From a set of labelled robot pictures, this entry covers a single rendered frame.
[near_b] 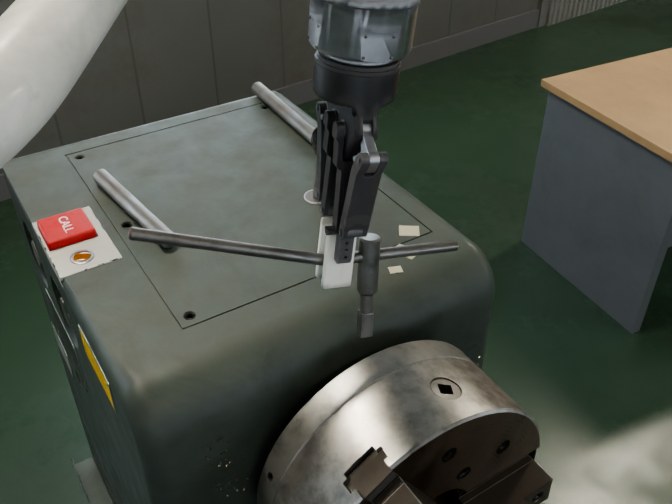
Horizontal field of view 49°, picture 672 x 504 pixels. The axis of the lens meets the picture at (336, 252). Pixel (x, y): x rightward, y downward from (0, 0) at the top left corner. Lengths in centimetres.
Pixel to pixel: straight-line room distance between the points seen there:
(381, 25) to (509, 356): 209
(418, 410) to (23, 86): 48
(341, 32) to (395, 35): 4
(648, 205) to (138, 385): 204
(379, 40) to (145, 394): 42
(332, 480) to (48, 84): 46
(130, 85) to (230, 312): 283
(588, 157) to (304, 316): 199
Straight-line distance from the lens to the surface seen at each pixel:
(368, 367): 80
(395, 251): 76
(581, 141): 273
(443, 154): 368
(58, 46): 51
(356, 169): 63
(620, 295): 280
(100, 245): 98
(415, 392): 78
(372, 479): 75
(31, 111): 48
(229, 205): 102
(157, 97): 369
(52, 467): 240
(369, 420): 76
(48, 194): 110
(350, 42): 61
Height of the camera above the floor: 181
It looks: 37 degrees down
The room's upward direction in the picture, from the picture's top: straight up
